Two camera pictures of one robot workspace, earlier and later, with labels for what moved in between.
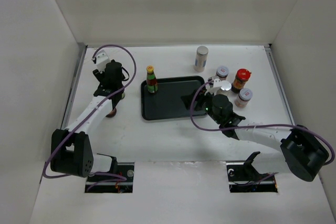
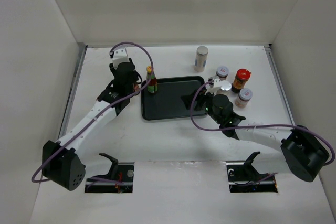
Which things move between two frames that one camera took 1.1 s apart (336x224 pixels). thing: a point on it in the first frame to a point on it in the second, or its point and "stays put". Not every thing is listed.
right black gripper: [186, 99] stays put
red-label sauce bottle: [152, 83] stays put
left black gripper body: [101, 76] to [131, 89]
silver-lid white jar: [226, 88] stays put
